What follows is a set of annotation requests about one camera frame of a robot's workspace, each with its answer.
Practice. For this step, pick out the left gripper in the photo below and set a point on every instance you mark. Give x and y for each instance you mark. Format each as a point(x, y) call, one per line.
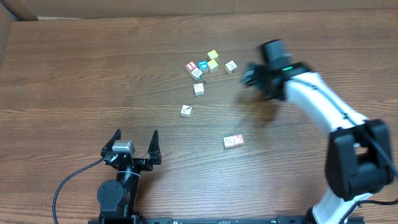
point(140, 162)

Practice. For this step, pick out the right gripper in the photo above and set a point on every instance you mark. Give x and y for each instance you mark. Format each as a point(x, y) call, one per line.
point(253, 75)

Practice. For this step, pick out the cream block red side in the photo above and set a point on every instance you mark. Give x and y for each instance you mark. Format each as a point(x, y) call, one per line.
point(238, 140)

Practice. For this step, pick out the cream block pencil picture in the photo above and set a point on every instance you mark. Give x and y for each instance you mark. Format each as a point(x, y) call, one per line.
point(186, 111)

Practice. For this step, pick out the blue letter P block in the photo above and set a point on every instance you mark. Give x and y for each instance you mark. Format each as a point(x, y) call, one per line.
point(228, 142)

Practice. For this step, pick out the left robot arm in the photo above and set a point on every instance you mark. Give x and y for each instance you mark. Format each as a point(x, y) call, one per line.
point(117, 198)

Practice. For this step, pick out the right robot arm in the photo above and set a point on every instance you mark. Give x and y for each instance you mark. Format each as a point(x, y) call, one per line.
point(359, 161)

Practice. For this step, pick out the cream block right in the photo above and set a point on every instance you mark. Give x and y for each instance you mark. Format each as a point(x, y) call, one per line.
point(230, 67)

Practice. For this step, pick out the yellow block near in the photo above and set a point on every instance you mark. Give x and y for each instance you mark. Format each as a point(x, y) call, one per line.
point(212, 65)

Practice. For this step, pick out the yellow block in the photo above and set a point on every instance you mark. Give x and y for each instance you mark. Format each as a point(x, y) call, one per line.
point(212, 55)
point(212, 65)

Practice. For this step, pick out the yellow block far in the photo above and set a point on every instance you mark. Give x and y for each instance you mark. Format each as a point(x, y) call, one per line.
point(212, 55)

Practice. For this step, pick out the cream block middle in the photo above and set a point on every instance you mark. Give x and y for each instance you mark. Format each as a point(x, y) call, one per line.
point(199, 89)

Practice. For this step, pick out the cream block green side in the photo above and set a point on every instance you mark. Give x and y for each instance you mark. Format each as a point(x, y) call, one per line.
point(197, 74)

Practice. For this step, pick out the red letter I block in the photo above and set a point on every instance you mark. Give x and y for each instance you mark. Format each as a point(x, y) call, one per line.
point(190, 67)

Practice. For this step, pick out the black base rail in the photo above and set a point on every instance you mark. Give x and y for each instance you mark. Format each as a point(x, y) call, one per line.
point(277, 220)

